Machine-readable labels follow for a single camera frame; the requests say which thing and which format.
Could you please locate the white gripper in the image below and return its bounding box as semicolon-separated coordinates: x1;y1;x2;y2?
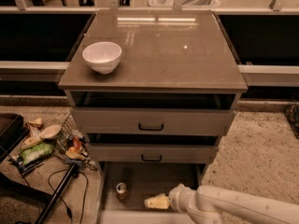
144;184;198;214

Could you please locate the orange soda can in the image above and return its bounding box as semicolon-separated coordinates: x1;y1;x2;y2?
115;182;129;203

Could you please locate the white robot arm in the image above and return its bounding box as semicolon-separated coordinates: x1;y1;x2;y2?
144;184;299;224

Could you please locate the bottom grey drawer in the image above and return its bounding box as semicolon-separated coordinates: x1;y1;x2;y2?
97;162;201;224

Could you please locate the grey drawer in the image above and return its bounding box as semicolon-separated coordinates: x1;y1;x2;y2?
87;133;219;163
67;91;239;136
97;162;201;224

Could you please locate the middle grey drawer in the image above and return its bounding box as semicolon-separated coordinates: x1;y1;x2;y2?
87;133;219;163

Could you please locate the grey drawer cabinet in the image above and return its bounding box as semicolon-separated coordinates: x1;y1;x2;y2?
57;9;249;224

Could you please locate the top grey drawer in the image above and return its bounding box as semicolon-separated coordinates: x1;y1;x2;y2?
67;91;239;136

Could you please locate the black tripod leg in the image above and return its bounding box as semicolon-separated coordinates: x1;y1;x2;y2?
35;164;78;224

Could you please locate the white plate on floor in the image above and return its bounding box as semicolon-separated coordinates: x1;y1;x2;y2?
39;124;62;139

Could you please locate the green snack bag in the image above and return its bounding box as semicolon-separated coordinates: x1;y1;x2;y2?
21;142;53;164

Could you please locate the white ceramic bowl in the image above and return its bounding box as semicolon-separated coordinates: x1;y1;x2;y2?
82;42;122;74

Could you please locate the black bin left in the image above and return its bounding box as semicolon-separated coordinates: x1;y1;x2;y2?
0;113;29;162

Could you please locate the black cable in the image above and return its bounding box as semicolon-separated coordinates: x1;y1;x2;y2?
47;167;90;224

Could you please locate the wire basket left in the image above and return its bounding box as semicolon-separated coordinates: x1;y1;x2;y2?
55;115;97;171

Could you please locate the wire basket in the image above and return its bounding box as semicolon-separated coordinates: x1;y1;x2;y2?
284;104;299;139
55;115;97;171

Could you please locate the wire basket right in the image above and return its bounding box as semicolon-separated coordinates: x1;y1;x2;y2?
284;104;299;139

